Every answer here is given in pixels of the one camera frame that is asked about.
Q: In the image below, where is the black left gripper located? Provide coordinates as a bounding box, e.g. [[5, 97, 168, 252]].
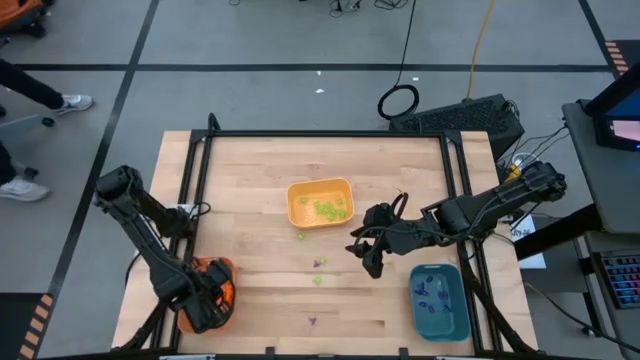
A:
[[168, 259, 237, 335]]

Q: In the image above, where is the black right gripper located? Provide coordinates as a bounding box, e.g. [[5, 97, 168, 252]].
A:
[[348, 202, 432, 281]]

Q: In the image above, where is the orange plastic bin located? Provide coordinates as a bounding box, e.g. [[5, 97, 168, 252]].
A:
[[177, 256, 237, 336]]

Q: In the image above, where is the yellow plastic bin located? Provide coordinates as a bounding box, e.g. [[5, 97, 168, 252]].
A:
[[286, 177, 356, 230]]

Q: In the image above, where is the teal plastic bin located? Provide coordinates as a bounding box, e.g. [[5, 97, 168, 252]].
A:
[[408, 263, 473, 344]]

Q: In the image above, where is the white paper label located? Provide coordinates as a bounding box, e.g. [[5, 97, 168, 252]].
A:
[[508, 214, 547, 270]]

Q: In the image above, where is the black orange striped floor mat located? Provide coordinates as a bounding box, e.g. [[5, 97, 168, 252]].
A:
[[0, 292, 55, 360], [602, 38, 640, 81]]

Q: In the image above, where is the black desk leg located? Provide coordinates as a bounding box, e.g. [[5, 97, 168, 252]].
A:
[[513, 203, 604, 261]]

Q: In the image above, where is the grey keyboard shelf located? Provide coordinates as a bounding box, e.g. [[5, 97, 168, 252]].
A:
[[574, 230, 640, 360]]

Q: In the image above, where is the grey desk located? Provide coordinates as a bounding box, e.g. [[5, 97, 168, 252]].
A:
[[562, 99, 640, 236]]

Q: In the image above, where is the backlit keyboard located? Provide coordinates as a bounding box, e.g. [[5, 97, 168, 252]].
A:
[[594, 248, 640, 310]]

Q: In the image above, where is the person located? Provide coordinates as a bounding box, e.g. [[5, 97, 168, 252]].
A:
[[0, 58, 95, 203]]

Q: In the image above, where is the black monitor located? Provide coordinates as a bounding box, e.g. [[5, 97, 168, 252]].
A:
[[584, 62, 640, 152]]

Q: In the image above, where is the orange chair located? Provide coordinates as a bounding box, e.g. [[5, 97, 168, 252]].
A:
[[0, 0, 55, 39]]

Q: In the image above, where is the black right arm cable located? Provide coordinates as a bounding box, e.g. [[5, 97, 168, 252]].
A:
[[389, 191, 410, 221]]

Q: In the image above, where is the long black cable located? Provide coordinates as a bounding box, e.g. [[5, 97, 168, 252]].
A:
[[375, 0, 421, 121]]

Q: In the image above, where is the long yellow cable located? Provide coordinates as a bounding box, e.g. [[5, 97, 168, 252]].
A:
[[465, 0, 497, 100]]

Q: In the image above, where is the black cable bundle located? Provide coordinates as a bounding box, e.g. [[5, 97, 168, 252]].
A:
[[327, 0, 416, 14]]

